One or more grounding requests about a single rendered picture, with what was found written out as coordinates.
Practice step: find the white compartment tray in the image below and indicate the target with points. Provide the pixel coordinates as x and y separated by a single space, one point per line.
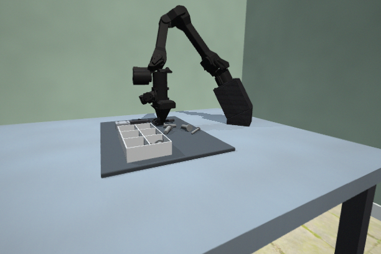
135 141

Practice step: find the grey clevis fork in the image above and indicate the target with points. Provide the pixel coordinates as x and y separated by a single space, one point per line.
157 121

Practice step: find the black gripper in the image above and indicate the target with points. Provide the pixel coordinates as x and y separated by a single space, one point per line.
164 104

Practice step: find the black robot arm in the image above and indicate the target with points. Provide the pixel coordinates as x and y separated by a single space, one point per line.
211 62

